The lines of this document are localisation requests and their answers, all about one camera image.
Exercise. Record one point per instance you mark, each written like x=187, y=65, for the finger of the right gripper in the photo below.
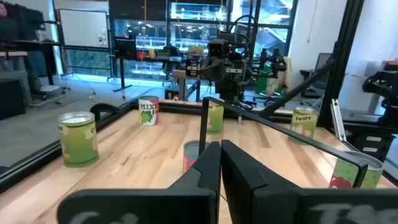
x=220, y=68
x=206, y=71

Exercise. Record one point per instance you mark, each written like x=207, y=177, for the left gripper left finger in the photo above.
x=186, y=205

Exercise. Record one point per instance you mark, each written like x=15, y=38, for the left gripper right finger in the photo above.
x=264, y=205

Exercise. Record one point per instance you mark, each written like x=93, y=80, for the green Oranges can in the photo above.
x=216, y=119
x=77, y=143

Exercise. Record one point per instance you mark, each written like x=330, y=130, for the pink patterned can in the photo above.
x=190, y=155

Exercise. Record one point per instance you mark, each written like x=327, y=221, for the white red Mixed Fruit can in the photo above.
x=148, y=112

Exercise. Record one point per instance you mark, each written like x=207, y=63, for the green hearts red can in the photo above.
x=342, y=174

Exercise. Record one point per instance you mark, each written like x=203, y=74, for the green Pears can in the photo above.
x=303, y=123

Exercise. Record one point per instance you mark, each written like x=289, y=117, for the background black robot arm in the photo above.
x=273, y=62

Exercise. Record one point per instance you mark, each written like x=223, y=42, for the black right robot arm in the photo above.
x=230, y=88

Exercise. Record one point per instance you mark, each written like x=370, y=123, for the green office chair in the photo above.
x=264, y=85

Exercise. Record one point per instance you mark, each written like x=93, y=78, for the black computer monitor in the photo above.
x=124, y=48

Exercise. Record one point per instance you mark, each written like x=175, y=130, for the grey laptop screen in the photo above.
x=323, y=68

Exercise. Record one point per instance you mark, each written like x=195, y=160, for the black drawer cabinet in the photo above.
x=373, y=146

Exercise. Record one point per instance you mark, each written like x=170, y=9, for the white whiteboard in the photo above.
x=84, y=28

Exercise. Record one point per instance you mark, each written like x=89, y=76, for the black background machine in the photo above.
x=382, y=87

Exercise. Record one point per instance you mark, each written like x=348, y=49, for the black office desk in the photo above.
x=37, y=46

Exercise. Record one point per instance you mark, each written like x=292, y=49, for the person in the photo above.
x=6, y=28

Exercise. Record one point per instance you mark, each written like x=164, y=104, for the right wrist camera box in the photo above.
x=216, y=49

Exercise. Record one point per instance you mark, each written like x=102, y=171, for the silver aluminium bracket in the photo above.
x=338, y=121

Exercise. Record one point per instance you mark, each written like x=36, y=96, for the black aluminium table frame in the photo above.
x=31, y=163

